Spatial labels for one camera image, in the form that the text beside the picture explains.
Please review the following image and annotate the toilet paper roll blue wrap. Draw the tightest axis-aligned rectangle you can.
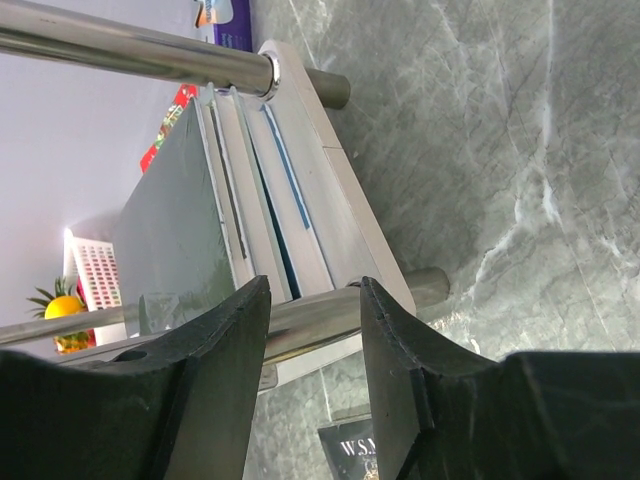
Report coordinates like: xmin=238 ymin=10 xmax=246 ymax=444
xmin=194 ymin=0 xmax=253 ymax=52

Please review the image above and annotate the yellow lemon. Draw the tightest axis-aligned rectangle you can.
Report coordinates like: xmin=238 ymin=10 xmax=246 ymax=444
xmin=44 ymin=295 xmax=86 ymax=320

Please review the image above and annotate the dark grey Mansfield book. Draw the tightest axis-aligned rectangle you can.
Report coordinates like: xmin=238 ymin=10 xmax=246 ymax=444
xmin=318 ymin=418 xmax=379 ymax=480

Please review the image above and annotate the dark green book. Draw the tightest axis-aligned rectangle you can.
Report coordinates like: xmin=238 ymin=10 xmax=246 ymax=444
xmin=113 ymin=100 xmax=255 ymax=337

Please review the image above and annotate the white plastic fruit basket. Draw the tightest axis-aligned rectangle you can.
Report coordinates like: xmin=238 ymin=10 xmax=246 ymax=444
xmin=62 ymin=227 xmax=129 ymax=347

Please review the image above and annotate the red 13-Storey Treehouse book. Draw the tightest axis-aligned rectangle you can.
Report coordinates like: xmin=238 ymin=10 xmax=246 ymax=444
xmin=139 ymin=84 xmax=199 ymax=172

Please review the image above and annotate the pineapple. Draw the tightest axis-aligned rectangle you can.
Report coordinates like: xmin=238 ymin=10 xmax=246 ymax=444
xmin=25 ymin=276 xmax=96 ymax=355

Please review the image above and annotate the white two-tier shelf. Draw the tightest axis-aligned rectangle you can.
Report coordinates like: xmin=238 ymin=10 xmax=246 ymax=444
xmin=1 ymin=1 xmax=450 ymax=391

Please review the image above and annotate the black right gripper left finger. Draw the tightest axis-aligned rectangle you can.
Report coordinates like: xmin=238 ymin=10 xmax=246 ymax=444
xmin=1 ymin=276 xmax=271 ymax=479

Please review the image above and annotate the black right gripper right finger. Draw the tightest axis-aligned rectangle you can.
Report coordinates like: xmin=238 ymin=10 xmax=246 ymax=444
xmin=360 ymin=277 xmax=639 ymax=479

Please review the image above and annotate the blue-spined book on shelf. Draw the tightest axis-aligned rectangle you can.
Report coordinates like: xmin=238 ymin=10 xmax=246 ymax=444
xmin=207 ymin=88 xmax=335 ymax=303

